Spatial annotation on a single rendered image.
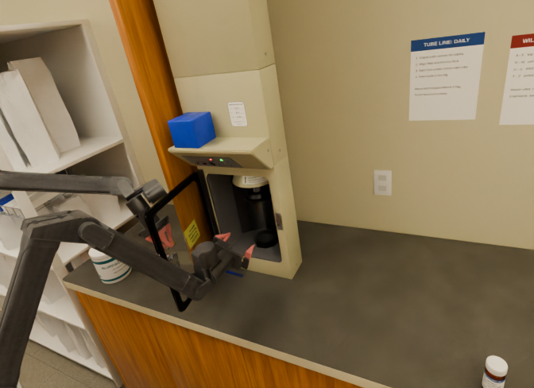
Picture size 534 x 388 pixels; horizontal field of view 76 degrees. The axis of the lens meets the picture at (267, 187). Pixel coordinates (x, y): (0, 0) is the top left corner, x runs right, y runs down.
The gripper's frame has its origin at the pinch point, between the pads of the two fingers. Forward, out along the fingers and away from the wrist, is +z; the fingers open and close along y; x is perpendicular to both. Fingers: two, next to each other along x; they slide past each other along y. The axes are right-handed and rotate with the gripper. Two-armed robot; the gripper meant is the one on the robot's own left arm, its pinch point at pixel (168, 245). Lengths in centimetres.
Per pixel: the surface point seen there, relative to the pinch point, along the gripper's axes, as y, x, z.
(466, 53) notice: -102, -56, -1
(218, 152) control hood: -33.4, -8.3, -17.7
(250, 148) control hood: -43.2, -9.4, -13.9
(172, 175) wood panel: -6.5, -14.3, -18.8
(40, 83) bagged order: 68, -50, -92
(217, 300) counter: 1.0, -3.5, 28.3
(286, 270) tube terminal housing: -20.8, -19.9, 34.1
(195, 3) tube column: -47, -19, -56
